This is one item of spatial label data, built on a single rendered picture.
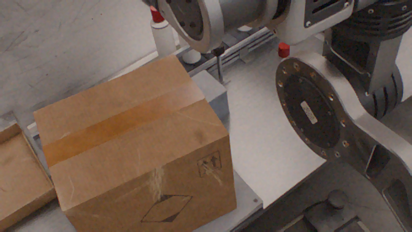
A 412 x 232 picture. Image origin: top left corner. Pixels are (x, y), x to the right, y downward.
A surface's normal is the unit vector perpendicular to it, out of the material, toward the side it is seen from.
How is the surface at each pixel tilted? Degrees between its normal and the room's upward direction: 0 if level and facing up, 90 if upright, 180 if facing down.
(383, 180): 90
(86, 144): 0
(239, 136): 0
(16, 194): 0
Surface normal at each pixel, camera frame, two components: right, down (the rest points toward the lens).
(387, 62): 0.51, 0.62
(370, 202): -0.11, -0.64
